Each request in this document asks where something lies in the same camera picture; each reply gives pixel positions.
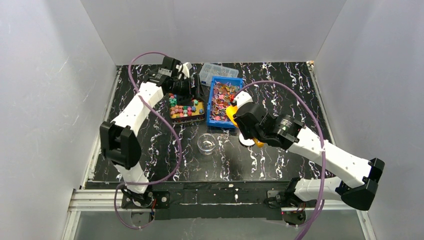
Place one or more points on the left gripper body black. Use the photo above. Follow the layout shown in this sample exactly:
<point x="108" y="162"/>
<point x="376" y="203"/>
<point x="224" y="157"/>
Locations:
<point x="191" y="88"/>

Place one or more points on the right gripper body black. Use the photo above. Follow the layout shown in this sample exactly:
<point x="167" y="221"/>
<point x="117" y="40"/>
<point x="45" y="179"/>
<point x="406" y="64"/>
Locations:
<point x="243" y="120"/>

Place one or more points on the tin tray of star candies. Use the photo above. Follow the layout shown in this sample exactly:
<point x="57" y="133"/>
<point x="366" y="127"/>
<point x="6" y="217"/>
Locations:
<point x="179" y="113"/>

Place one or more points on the yellow plastic scoop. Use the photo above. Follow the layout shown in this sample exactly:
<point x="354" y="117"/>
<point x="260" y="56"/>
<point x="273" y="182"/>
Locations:
<point x="230" y="111"/>

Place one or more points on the blue bin of lollipops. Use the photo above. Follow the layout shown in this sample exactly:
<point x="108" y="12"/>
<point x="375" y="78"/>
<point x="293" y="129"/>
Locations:
<point x="222" y="91"/>

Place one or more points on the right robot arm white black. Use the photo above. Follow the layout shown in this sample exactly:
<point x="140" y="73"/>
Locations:
<point x="355" y="181"/>

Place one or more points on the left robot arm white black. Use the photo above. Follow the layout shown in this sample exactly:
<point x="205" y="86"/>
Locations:
<point x="118" y="138"/>

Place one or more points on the white round jar lid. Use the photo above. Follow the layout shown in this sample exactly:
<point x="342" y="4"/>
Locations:
<point x="245" y="142"/>

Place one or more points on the clear plastic compartment box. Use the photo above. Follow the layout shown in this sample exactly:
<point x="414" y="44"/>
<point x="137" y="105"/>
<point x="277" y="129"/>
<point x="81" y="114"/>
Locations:
<point x="209" y="70"/>

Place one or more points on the clear plastic jar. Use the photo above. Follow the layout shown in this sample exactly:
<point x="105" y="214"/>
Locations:
<point x="206" y="144"/>

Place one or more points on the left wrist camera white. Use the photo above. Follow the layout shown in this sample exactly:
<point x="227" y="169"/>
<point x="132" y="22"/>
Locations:
<point x="183" y="70"/>

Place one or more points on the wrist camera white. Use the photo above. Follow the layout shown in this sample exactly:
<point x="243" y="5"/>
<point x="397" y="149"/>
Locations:
<point x="183" y="70"/>
<point x="241" y="99"/>

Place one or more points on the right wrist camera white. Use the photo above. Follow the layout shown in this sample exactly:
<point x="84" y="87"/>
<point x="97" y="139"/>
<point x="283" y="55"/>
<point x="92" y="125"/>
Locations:
<point x="241" y="99"/>

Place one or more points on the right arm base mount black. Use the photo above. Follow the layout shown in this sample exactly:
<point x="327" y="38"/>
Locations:
<point x="279" y="200"/>

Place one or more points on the aluminium frame rail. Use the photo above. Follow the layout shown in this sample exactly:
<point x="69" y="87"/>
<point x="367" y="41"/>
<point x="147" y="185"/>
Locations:
<point x="103" y="200"/>

